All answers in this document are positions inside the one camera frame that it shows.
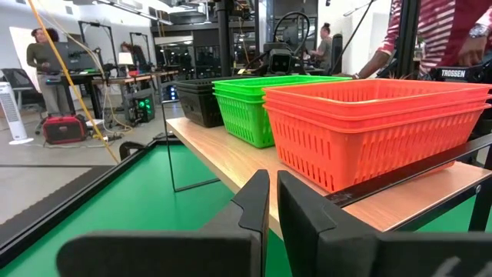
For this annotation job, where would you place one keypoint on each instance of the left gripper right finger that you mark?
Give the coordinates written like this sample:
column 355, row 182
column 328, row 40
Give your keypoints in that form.
column 346, row 254

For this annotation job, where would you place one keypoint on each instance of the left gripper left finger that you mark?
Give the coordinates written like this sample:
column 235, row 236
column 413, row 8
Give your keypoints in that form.
column 173, row 254

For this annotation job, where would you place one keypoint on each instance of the orange slotted plastic basket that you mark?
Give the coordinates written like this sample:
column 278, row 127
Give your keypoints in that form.
column 384, row 94
column 338, row 120
column 365, row 161

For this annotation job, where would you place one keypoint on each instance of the black slotted plastic basket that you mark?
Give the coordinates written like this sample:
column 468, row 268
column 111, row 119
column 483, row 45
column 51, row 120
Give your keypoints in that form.
column 200, row 111
column 192, row 89
column 188, row 81

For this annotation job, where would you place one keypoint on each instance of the green slotted plastic basket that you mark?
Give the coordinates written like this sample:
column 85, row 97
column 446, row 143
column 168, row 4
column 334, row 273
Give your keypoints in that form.
column 238, row 98
column 246, row 127
column 246, row 85

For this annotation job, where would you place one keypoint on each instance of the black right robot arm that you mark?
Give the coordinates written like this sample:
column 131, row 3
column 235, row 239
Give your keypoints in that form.
column 276, row 48

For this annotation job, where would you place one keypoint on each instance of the green table mat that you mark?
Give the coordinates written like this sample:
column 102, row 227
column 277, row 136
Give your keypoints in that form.
column 153, row 200

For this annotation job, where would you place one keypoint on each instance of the wooden board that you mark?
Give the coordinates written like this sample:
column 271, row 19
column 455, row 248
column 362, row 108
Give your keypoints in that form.
column 238, row 161

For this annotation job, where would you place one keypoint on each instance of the black computer green lights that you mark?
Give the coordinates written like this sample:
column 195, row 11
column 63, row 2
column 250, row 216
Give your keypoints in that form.
column 143, row 107

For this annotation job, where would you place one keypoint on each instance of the red and black bag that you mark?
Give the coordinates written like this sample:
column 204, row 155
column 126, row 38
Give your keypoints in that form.
column 65, row 129

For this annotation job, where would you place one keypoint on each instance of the wooden work table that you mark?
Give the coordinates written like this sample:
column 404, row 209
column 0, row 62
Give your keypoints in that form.
column 134, row 78

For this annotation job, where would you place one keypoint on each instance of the white table lamp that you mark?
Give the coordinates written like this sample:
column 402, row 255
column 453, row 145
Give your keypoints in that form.
column 125, row 58

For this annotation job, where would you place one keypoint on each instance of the person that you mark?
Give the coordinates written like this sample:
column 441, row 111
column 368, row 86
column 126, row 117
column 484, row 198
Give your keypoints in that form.
column 46, row 57
column 324, row 50
column 134, row 55
column 434, row 31

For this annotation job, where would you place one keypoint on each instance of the white tower fan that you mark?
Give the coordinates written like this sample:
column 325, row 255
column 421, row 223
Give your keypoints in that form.
column 11, row 111

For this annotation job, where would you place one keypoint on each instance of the black monitor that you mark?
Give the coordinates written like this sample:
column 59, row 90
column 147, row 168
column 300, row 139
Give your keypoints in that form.
column 78, row 57

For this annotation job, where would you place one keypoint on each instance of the black office chair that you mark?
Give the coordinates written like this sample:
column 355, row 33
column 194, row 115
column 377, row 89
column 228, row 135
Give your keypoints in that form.
column 15, row 79

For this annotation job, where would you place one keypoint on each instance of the silver wristwatch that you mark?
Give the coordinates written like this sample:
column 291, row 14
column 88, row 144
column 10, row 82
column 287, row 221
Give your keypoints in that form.
column 479, row 31

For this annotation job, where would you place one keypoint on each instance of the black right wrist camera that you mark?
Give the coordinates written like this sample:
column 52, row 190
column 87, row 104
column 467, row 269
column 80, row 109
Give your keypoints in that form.
column 282, row 63

